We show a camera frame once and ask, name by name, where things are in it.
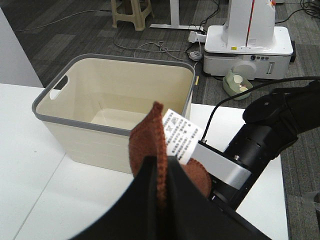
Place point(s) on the white towel care label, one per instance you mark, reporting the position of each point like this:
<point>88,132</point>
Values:
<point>181,136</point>

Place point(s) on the brown towel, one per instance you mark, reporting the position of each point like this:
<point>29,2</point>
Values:
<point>147,139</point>

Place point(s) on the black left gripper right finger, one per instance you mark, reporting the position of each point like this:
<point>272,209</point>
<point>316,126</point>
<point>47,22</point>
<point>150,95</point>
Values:
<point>193,217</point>

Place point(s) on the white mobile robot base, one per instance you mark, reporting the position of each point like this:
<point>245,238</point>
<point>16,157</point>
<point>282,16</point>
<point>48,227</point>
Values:
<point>249,43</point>

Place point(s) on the beige plastic storage bin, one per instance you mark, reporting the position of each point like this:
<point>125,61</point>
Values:
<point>92,105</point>

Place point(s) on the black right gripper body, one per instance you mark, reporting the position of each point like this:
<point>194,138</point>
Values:
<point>222,192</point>

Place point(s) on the white desk leg frame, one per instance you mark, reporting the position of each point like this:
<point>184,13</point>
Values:
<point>175,20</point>

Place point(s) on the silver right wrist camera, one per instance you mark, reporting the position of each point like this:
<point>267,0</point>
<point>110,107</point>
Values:
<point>220,166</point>

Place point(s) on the green bowl with eggshells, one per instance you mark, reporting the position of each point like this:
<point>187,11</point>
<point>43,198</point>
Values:
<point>234,84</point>

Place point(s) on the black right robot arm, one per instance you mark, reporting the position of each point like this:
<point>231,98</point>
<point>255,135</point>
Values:
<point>272,124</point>

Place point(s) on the white power strip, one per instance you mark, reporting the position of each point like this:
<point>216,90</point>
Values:
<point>196,37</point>

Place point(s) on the beige plastic stool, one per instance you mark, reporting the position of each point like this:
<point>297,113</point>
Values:
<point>134,11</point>

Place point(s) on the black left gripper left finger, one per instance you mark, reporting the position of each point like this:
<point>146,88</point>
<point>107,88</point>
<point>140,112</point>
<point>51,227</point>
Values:
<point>134,215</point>

